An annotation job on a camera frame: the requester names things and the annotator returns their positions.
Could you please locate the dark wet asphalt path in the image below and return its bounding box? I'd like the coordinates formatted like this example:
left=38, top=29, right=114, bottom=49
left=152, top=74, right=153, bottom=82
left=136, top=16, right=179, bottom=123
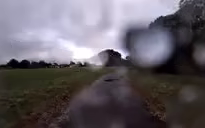
left=58, top=66, right=168, bottom=128

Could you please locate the grass verge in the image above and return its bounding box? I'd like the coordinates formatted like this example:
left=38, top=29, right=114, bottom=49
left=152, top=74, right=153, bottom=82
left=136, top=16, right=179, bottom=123
left=126, top=68, right=205, bottom=128

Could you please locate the green grass field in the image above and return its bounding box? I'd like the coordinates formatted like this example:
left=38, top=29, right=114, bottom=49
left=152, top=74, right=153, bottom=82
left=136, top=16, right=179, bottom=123
left=0, top=66, right=116, bottom=128

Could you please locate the row of distant trees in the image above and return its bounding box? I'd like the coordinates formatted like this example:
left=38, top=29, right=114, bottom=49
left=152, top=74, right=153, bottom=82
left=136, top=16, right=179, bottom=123
left=0, top=58, right=91, bottom=70

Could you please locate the dark wood of trees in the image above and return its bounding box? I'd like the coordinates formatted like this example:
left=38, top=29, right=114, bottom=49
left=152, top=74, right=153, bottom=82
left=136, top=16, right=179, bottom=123
left=124, top=0, right=205, bottom=77

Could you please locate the large dark tree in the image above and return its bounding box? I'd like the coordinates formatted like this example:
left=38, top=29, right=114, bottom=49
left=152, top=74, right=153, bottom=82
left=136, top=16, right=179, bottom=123
left=97, top=48, right=134, bottom=68

